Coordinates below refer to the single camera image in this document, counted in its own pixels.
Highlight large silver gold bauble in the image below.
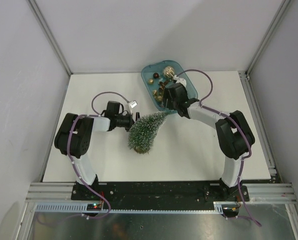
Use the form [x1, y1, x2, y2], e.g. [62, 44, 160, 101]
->
[162, 66, 175, 79]

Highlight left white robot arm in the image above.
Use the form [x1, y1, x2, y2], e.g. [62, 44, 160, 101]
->
[54, 101, 140, 200]

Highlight small green christmas tree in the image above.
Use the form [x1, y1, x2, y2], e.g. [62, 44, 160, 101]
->
[128, 111, 170, 154]

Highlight grey slotted cable duct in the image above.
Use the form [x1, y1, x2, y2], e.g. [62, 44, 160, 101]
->
[33, 201, 226, 216]

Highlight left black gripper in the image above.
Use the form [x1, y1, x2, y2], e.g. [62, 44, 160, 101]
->
[114, 112, 149, 134]

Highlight purple cable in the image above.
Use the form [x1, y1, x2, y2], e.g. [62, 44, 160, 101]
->
[67, 91, 137, 221]
[175, 69, 262, 227]

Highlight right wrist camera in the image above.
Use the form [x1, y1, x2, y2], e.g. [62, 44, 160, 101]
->
[173, 76, 187, 87]

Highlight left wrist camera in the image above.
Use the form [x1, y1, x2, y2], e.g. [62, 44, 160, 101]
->
[128, 100, 138, 109]

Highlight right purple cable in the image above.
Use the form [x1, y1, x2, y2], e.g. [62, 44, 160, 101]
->
[175, 69, 262, 227]

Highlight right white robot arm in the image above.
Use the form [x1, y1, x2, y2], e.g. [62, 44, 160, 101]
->
[163, 83, 255, 201]

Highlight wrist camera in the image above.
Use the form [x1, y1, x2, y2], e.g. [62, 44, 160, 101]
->
[128, 100, 138, 109]
[173, 76, 187, 87]

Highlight teal plastic tray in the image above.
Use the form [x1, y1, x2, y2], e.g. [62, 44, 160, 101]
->
[141, 60, 198, 114]

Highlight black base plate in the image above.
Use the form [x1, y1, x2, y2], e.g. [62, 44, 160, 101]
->
[71, 180, 250, 211]

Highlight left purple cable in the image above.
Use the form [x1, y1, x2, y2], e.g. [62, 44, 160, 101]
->
[67, 91, 137, 221]

